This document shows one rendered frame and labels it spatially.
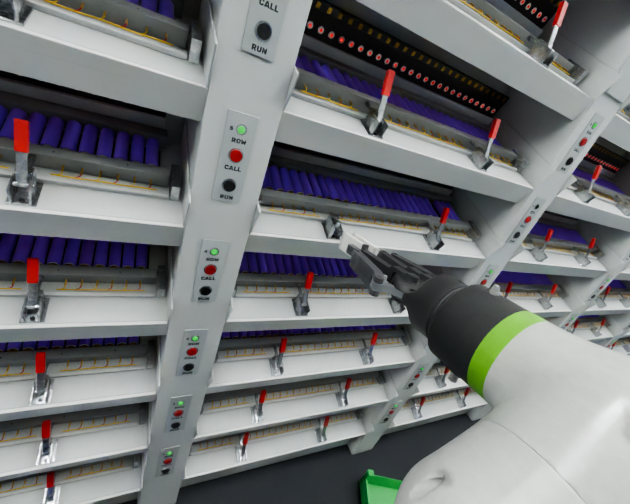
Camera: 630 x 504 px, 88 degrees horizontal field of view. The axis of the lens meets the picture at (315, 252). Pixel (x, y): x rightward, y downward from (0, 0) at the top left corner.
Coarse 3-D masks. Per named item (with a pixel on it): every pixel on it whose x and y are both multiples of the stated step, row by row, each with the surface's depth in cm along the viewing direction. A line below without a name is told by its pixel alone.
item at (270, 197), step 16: (272, 192) 56; (288, 192) 58; (304, 208) 59; (320, 208) 61; (336, 208) 62; (352, 208) 64; (368, 208) 66; (384, 208) 69; (384, 224) 68; (416, 224) 73; (432, 224) 76; (448, 224) 78; (464, 224) 81
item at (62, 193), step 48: (0, 96) 43; (48, 96) 46; (96, 96) 48; (0, 144) 39; (48, 144) 43; (96, 144) 48; (144, 144) 51; (0, 192) 38; (48, 192) 41; (96, 192) 44; (144, 192) 46; (144, 240) 47
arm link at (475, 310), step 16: (464, 288) 33; (480, 288) 33; (496, 288) 32; (448, 304) 33; (464, 304) 32; (480, 304) 31; (496, 304) 31; (512, 304) 31; (432, 320) 33; (448, 320) 32; (464, 320) 31; (480, 320) 30; (496, 320) 29; (432, 336) 33; (448, 336) 31; (464, 336) 30; (480, 336) 29; (432, 352) 35; (448, 352) 32; (464, 352) 30; (448, 368) 35; (464, 368) 30
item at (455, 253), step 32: (320, 160) 68; (448, 192) 87; (256, 224) 53; (288, 224) 57; (320, 224) 60; (480, 224) 82; (320, 256) 61; (416, 256) 71; (448, 256) 75; (480, 256) 80
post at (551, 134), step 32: (576, 0) 68; (608, 0) 63; (544, 32) 73; (576, 32) 67; (608, 32) 63; (608, 64) 62; (512, 96) 78; (608, 96) 64; (544, 128) 71; (576, 128) 66; (544, 160) 71; (576, 160) 72; (544, 192) 74; (512, 224) 77; (416, 384) 107; (352, 448) 121
